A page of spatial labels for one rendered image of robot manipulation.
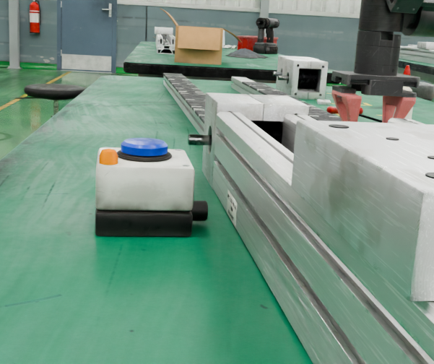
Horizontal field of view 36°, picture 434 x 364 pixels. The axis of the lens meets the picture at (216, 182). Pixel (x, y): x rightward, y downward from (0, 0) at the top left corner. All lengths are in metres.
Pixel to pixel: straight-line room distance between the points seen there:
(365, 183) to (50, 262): 0.28
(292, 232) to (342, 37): 11.65
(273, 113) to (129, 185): 0.23
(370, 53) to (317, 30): 11.03
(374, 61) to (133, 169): 0.45
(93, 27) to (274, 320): 11.33
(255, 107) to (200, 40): 2.12
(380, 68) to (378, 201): 0.64
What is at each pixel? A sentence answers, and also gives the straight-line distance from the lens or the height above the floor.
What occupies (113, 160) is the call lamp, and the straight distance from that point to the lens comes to 0.53.
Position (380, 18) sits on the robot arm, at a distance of 0.89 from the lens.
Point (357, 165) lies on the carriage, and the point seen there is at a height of 0.90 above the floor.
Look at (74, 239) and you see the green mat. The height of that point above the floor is 0.78.
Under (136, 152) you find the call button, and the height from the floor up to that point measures 0.85.
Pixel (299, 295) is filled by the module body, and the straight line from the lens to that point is 0.39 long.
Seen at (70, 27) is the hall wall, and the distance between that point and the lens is 11.74.
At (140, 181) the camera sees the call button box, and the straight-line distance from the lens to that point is 0.54.
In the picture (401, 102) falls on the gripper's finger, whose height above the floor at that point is 0.87.
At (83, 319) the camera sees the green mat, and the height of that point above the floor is 0.78.
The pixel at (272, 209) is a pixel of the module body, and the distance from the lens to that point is 0.45.
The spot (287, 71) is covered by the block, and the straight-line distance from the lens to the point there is 1.72.
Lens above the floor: 0.96
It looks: 14 degrees down
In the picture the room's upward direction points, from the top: 3 degrees clockwise
